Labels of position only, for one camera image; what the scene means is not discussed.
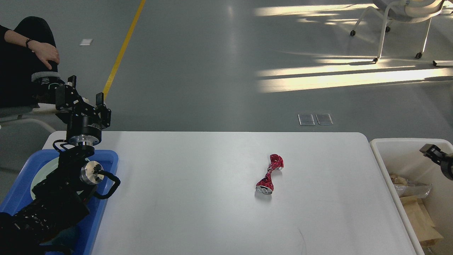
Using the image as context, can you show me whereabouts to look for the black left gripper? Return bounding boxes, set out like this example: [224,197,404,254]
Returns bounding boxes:
[55,75,111,146]

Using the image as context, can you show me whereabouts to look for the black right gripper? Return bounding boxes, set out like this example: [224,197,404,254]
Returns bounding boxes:
[419,144,453,180]

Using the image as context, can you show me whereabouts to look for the aluminium foil tray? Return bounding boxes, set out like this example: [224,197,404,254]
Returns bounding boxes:
[393,181,433,199]

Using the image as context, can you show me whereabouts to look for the brown paper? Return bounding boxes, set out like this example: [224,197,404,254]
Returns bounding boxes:
[389,173,408,187]

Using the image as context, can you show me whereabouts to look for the light green plate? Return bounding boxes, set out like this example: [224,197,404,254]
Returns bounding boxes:
[30,158,58,200]

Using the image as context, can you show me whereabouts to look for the crushed red soda can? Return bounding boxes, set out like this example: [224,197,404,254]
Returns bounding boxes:
[255,154,284,195]

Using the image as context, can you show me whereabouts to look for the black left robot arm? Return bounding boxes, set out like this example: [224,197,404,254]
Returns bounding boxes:
[1,75,120,255]

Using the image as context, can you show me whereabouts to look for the seated person's forearm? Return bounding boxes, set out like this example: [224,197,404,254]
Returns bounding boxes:
[4,30,33,49]

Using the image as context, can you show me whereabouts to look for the seated person's hand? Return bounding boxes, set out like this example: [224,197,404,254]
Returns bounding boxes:
[27,40,60,70]

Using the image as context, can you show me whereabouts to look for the white plastic bin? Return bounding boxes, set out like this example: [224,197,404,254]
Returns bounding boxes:
[369,138,453,255]

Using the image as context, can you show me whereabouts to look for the black and white shoe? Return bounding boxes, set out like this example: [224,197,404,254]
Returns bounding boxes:
[32,72,89,105]

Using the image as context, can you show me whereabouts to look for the seated person's black trousers leg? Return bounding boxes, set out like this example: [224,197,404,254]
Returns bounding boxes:
[0,16,61,108]

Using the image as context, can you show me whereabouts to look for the blue plastic tray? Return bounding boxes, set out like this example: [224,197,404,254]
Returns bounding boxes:
[0,149,119,255]

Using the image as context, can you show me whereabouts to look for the white chair on castors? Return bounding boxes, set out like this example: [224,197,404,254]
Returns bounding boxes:
[350,0,444,63]

